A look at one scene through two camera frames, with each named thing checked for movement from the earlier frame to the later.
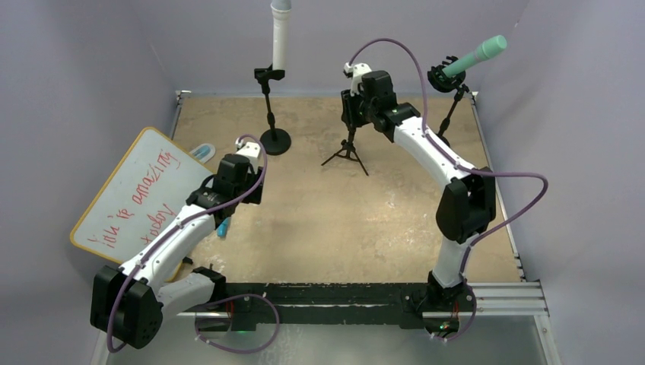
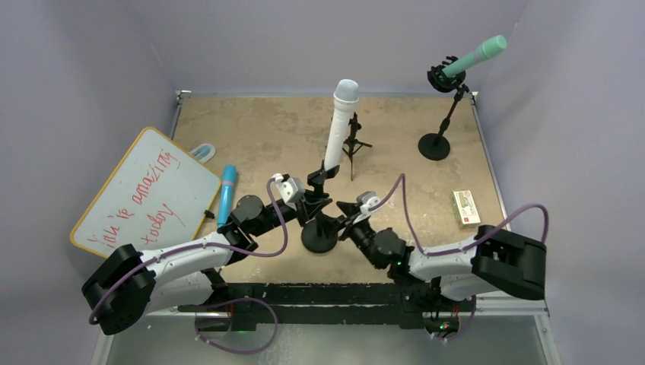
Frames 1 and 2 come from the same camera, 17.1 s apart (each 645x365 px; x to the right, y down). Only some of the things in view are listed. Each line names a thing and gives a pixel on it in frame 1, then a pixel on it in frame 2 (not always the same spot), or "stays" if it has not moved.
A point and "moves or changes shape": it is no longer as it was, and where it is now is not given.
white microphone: (281, 10) -> (346, 94)
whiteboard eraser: (204, 152) stays
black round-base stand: (441, 83) stays
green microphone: (487, 48) stays
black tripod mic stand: (348, 150) moves or changes shape
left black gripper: (253, 197) -> (309, 203)
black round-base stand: (274, 141) -> (319, 234)
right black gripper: (350, 115) -> (351, 211)
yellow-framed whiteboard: (143, 189) stays
